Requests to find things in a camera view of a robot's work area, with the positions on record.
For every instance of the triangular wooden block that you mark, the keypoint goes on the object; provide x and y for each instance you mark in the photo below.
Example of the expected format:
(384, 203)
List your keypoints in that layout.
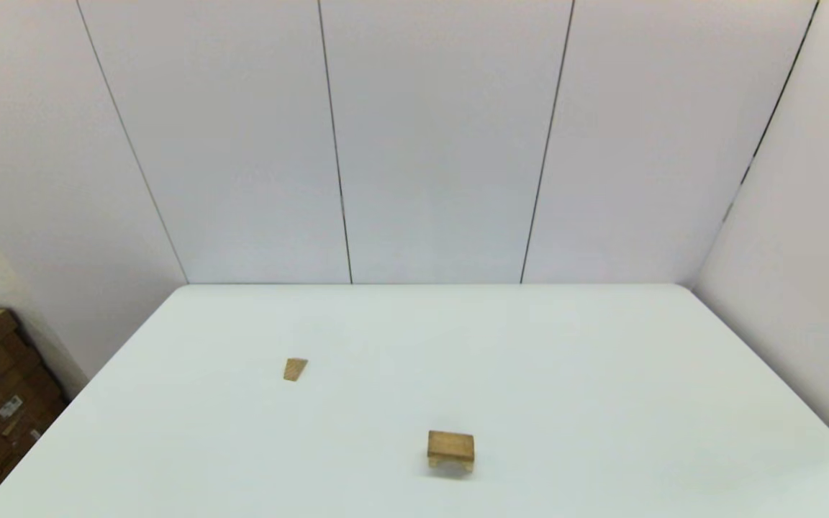
(295, 369)

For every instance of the rectangular dark wooden block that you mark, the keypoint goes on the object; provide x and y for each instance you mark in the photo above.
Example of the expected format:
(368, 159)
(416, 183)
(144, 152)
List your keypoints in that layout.
(451, 444)

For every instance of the arched light wooden block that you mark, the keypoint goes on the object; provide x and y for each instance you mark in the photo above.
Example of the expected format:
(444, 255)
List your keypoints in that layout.
(450, 467)

